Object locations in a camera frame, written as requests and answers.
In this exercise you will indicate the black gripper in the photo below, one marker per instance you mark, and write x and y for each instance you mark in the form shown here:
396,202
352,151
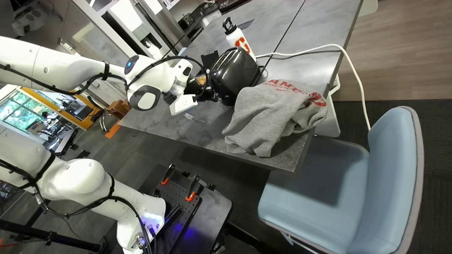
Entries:
195,92

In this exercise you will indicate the black toaster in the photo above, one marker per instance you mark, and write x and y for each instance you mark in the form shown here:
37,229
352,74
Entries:
238,71

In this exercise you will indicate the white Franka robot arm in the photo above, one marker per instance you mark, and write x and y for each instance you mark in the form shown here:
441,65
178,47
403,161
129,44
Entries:
47,65

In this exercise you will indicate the small clear plastic strip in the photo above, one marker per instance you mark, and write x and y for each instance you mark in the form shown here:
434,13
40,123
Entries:
191,117

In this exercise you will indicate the black flat plate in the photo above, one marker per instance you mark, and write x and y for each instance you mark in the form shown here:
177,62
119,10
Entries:
211,57

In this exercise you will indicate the white water bottle black cap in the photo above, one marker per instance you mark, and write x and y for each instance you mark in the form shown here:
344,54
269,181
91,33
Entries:
238,40

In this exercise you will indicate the gray sweatshirt with red print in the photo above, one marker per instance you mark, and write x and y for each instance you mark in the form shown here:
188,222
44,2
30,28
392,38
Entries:
273,117

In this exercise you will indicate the black clamp with orange tip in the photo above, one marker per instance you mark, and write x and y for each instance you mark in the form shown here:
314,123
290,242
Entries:
192,191
167,175

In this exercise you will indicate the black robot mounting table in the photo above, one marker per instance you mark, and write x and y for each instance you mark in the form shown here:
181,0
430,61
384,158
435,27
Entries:
206,220

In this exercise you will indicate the yellow framed picture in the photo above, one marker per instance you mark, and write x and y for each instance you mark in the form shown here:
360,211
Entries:
71,110

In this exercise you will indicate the light blue chair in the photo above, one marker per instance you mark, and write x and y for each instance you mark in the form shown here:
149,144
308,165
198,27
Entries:
329,198

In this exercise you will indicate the black metal stand bar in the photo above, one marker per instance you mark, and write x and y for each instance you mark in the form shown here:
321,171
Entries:
47,234

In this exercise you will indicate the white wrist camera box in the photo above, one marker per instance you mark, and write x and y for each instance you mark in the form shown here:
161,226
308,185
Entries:
184,105

